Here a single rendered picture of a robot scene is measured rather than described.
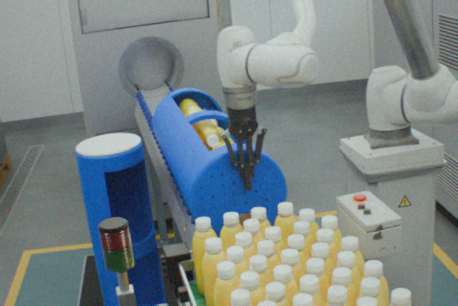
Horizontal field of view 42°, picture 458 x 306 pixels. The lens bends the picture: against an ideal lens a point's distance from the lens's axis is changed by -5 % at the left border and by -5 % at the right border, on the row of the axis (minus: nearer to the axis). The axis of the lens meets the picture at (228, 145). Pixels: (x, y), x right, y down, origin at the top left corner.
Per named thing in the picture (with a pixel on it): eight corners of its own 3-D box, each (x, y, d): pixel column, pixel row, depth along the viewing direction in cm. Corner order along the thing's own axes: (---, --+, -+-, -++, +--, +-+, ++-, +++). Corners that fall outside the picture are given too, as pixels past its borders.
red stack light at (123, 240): (130, 235, 131) (127, 218, 130) (132, 248, 125) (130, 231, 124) (101, 240, 130) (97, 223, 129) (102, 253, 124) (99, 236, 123)
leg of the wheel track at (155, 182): (168, 240, 399) (155, 147, 379) (169, 244, 394) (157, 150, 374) (159, 241, 398) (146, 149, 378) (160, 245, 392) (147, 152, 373)
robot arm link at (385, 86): (383, 119, 234) (378, 62, 229) (424, 122, 221) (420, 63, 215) (359, 129, 223) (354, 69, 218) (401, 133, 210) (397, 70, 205)
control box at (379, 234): (368, 222, 174) (368, 189, 171) (401, 252, 155) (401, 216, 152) (336, 229, 172) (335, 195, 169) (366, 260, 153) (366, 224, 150)
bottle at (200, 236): (229, 290, 165) (222, 225, 159) (206, 299, 162) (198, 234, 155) (215, 280, 171) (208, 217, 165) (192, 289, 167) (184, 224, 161)
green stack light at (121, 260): (133, 255, 133) (130, 236, 131) (136, 269, 127) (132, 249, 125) (105, 260, 132) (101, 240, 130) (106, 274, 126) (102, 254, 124)
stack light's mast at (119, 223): (137, 280, 135) (126, 214, 130) (141, 294, 129) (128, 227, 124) (110, 284, 134) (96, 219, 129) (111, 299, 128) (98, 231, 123)
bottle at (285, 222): (301, 267, 174) (298, 204, 167) (302, 280, 167) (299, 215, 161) (276, 267, 174) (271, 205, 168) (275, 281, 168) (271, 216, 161)
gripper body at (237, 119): (228, 111, 162) (231, 145, 165) (260, 106, 163) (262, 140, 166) (222, 105, 169) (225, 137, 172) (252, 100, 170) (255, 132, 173)
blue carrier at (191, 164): (222, 150, 264) (218, 83, 256) (289, 236, 183) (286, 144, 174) (155, 158, 259) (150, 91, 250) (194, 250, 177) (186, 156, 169)
